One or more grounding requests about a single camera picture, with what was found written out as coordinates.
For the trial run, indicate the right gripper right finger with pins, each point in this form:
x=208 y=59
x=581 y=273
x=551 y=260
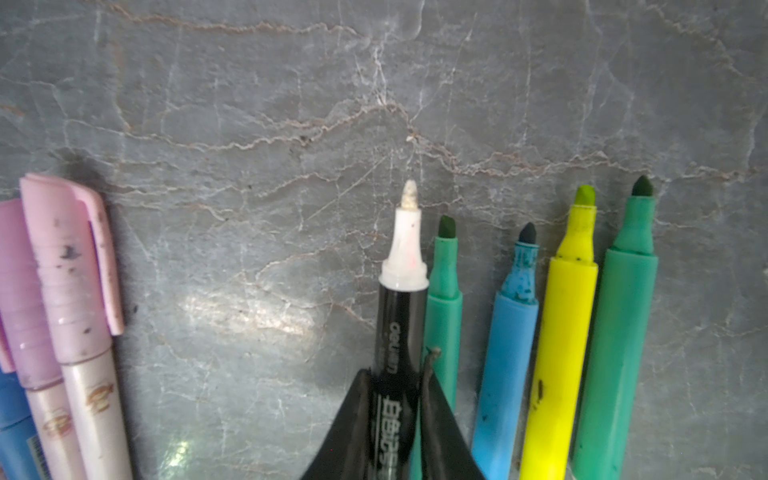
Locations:
x=444 y=452

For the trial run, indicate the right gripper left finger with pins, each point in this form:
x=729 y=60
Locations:
x=344 y=453

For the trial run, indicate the blue highlighter marker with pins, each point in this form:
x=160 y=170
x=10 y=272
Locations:
x=508 y=353

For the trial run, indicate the yellow highlighter marker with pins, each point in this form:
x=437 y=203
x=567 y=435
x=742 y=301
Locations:
x=563 y=334

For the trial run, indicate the black white pen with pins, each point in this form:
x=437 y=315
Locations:
x=396 y=374

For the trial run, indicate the green highlighter marker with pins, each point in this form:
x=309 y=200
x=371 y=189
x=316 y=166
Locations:
x=443 y=316
x=619 y=329

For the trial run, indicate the purple cap pink pen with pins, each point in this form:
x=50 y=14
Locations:
x=27 y=350

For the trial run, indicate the pink speckled pen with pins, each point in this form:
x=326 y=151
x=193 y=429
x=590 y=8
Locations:
x=72 y=243

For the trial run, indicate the blue pen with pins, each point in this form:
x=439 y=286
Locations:
x=22 y=456

